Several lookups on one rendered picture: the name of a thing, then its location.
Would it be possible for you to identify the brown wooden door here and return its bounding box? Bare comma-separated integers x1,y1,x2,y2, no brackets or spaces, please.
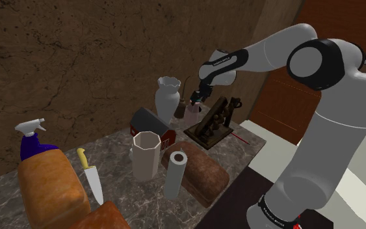
248,0,366,147

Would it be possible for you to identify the large golden bread loaf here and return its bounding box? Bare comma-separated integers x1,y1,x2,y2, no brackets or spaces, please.
17,148,92,229

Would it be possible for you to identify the brown long-necked bottle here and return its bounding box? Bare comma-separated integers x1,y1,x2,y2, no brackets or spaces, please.
173,75,192,120

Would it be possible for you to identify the yellow-handled kitchen knife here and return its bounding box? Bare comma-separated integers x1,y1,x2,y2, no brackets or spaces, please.
75,147,105,207

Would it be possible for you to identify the dark brown bread loaf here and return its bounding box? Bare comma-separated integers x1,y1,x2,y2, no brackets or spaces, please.
161,141,231,209

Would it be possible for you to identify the white paper towel roll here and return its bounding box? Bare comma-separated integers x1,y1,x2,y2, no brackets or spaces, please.
163,150,189,201

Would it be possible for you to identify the dark bronze sculpture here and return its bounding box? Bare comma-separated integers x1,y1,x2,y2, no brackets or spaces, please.
183,96,243,151

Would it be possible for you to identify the blue spray bottle white trigger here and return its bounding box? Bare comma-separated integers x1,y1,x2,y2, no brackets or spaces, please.
14,118,60,162

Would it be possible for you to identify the small orange bread loaf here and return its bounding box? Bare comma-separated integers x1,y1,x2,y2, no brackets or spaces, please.
70,200,131,229

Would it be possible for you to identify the dark robot stand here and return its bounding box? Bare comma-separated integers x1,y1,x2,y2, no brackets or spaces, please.
194,166,334,229

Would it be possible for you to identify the red toy barn dark roof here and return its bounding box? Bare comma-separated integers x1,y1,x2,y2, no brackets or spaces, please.
129,107,177,150

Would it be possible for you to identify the beige octagonal cup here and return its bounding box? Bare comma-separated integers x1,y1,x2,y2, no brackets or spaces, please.
128,130,163,182

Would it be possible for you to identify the white fluted vase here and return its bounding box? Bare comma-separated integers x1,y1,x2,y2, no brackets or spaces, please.
154,75,182,126

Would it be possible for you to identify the red pencil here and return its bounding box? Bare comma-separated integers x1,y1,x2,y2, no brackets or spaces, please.
229,132,251,146

